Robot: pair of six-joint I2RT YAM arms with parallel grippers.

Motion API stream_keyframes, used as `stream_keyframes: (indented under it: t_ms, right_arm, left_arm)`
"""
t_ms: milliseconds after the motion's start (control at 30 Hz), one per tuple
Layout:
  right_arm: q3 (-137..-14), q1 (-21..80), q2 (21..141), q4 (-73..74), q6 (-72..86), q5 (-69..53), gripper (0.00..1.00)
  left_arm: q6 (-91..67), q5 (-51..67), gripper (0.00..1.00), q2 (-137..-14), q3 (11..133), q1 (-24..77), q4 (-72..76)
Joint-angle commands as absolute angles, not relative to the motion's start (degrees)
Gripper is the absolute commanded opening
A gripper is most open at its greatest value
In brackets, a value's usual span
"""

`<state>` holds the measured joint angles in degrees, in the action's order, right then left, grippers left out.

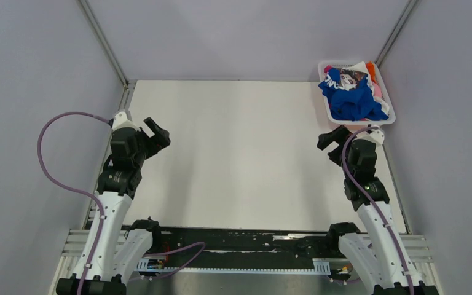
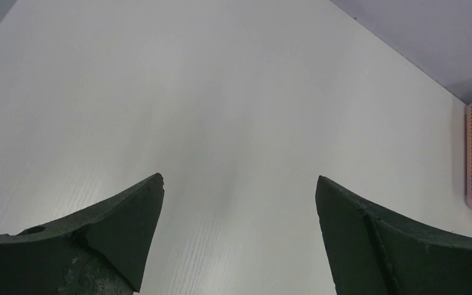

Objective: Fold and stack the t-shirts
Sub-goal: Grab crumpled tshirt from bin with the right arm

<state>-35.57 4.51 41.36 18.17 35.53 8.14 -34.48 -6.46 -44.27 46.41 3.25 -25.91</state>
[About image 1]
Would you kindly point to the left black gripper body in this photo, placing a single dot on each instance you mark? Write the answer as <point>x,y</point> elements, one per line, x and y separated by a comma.
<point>144,143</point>

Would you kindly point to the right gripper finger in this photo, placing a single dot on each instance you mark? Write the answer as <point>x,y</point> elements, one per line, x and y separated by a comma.
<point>339,135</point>
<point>336,156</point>

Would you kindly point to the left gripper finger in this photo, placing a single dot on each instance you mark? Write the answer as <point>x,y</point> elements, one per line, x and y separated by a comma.
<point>153,126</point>
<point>161,140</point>

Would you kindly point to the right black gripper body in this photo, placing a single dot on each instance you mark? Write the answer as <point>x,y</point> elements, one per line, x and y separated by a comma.
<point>349,166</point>

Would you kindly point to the blue graphic t-shirt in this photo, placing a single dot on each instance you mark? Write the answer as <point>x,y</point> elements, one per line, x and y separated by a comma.
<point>349,96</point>

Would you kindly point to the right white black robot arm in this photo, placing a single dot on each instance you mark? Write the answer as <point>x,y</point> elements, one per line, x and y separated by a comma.
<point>383,265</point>

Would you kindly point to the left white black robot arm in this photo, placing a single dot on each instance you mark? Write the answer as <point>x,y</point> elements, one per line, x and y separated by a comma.
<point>104,267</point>

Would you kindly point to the white plastic laundry basket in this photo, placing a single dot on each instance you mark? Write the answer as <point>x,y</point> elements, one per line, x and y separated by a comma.
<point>344,64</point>

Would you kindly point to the pink t-shirt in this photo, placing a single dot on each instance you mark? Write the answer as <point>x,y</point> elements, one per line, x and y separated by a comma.
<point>377,93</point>

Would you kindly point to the white t-shirt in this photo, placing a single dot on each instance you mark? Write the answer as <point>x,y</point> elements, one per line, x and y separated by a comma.
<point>361,68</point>

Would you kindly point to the orange t-shirt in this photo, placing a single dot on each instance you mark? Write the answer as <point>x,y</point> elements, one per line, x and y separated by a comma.
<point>371,67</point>

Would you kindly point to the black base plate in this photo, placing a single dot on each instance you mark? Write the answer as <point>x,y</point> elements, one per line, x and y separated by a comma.
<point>209,247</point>

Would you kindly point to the aluminium frame rail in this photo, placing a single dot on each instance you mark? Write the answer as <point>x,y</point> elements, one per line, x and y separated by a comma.
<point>416,246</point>

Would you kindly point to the white slotted cable duct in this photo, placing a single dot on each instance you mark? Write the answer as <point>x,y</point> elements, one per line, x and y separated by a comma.
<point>319,268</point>

